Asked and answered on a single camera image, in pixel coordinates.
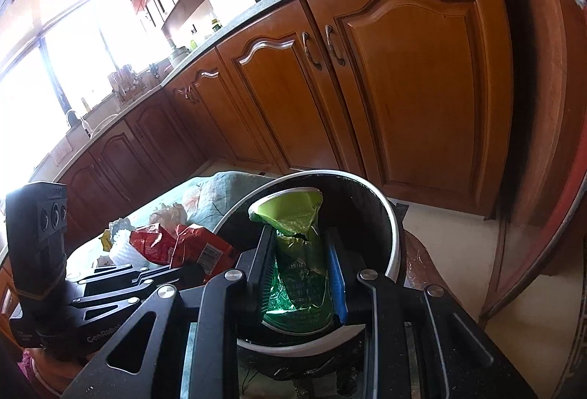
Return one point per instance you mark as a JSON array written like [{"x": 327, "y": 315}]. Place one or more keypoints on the pink cloth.
[{"x": 36, "y": 369}]

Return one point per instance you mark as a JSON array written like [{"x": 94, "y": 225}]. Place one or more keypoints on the light green floral tablecloth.
[{"x": 229, "y": 192}]

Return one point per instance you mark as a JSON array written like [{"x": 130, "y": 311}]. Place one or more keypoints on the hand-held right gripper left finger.
[{"x": 257, "y": 284}]

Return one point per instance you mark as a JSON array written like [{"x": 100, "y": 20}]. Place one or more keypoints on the metal kettle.
[{"x": 179, "y": 56}]

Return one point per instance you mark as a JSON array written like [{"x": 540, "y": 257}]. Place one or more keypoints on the sink faucet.
[{"x": 73, "y": 118}]

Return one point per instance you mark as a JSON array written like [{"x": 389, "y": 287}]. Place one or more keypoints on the white bin with black liner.
[{"x": 367, "y": 215}]

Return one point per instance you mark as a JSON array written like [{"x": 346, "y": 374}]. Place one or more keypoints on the green snack bag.
[{"x": 298, "y": 215}]

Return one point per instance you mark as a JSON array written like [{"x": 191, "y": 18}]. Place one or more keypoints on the utensil rack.
[{"x": 124, "y": 82}]

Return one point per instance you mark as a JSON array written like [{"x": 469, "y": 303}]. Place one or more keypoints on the white tissue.
[{"x": 120, "y": 225}]

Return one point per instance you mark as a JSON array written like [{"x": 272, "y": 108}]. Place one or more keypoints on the wooden framed door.
[{"x": 550, "y": 105}]

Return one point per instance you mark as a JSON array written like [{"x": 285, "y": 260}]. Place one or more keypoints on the dark wooden sink cabinet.
[{"x": 137, "y": 151}]

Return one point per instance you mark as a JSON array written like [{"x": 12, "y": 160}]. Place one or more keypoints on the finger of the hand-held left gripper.
[
  {"x": 114, "y": 302},
  {"x": 119, "y": 277}
]

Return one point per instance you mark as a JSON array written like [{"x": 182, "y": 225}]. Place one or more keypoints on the yellow wrapper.
[{"x": 104, "y": 239}]

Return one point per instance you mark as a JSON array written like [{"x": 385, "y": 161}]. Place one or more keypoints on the white foam fruit net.
[{"x": 126, "y": 250}]

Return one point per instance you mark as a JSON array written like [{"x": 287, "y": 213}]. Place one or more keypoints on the hanging dish towel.
[{"x": 59, "y": 153}]

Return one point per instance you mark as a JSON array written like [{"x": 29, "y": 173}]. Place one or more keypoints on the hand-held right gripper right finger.
[{"x": 337, "y": 284}]

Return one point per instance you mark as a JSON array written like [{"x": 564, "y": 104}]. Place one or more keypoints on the bright window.
[{"x": 69, "y": 59}]

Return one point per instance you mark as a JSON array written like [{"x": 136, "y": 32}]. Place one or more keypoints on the arched wooden cabinet door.
[
  {"x": 284, "y": 92},
  {"x": 412, "y": 82},
  {"x": 215, "y": 105}
]

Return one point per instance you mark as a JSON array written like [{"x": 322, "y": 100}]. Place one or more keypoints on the red snack bag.
[
  {"x": 202, "y": 247},
  {"x": 149, "y": 245}
]

